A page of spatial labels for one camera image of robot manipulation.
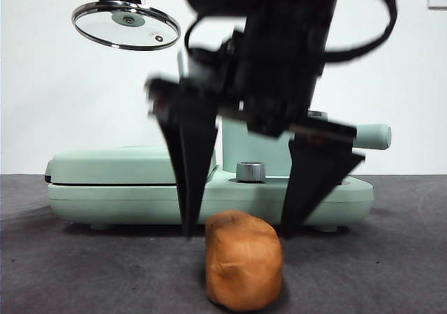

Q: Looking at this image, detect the glass lid with green knob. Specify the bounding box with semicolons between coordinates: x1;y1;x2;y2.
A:
72;0;182;52

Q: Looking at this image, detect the brown potato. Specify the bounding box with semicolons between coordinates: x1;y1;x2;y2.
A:
204;209;283;311

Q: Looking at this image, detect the silver control knob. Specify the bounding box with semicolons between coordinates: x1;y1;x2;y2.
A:
236;160;265;182

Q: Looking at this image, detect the mint green hinged griddle cover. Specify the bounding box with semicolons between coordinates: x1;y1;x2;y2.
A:
44;145;219;186

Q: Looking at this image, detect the mint green cooker base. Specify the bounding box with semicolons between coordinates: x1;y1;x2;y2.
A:
47;165;374;232

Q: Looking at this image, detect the mint green pot with handle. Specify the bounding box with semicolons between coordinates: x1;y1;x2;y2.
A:
221;110;392;175

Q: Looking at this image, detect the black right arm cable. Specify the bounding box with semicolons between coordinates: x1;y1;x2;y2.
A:
184;0;399;63

